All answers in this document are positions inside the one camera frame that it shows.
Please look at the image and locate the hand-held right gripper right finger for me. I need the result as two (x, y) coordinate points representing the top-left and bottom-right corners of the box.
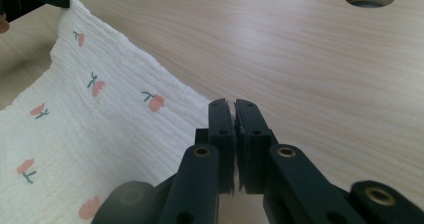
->
(234, 98), (278, 196)

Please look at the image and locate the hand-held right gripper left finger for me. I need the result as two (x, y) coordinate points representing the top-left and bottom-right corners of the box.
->
(194, 98), (237, 195)

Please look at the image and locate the white flower-print cloth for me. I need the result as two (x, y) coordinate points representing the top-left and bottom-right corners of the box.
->
(0, 0), (214, 224)

